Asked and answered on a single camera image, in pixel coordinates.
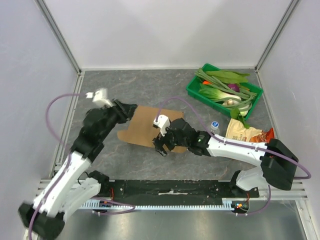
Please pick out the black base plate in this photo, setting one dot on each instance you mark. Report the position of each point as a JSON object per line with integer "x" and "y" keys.
{"x": 147, "y": 192}

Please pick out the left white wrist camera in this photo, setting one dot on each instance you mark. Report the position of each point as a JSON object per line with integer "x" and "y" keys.
{"x": 100, "y": 98}

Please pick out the brown cardboard box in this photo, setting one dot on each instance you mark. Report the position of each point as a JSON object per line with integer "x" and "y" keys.
{"x": 140, "y": 130}

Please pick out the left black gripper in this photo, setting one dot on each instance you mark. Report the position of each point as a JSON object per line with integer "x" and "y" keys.
{"x": 122, "y": 111}

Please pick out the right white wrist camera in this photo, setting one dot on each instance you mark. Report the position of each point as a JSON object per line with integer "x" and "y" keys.
{"x": 162, "y": 122}

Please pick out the white slotted cable duct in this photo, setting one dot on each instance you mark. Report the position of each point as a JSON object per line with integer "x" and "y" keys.
{"x": 99, "y": 205}

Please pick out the green leafy vegetables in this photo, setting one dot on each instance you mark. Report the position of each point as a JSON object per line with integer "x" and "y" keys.
{"x": 229, "y": 77}

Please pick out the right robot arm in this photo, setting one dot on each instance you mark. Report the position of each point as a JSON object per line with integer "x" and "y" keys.
{"x": 274, "y": 164}

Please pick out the beige paper bag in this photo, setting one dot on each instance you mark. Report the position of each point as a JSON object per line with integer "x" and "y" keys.
{"x": 237, "y": 131}

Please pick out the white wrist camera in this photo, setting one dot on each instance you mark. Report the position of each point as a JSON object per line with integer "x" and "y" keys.
{"x": 100, "y": 98}
{"x": 162, "y": 122}

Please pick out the red onion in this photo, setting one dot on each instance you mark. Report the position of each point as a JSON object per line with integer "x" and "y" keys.
{"x": 234, "y": 87}

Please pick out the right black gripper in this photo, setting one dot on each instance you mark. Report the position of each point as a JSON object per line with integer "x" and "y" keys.
{"x": 165, "y": 140}

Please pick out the white mushroom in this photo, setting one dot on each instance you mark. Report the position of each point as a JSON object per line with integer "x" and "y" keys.
{"x": 231, "y": 102}

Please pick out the clear plastic water bottle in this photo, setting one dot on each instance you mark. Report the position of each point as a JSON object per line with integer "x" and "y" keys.
{"x": 215, "y": 128}

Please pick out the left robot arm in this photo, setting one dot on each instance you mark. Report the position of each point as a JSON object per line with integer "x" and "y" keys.
{"x": 47, "y": 214}

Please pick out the green long beans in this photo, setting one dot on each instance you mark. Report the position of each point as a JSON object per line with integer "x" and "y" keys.
{"x": 244, "y": 93}

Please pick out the red chip bag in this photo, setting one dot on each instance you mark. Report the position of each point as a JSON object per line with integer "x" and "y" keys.
{"x": 263, "y": 137}

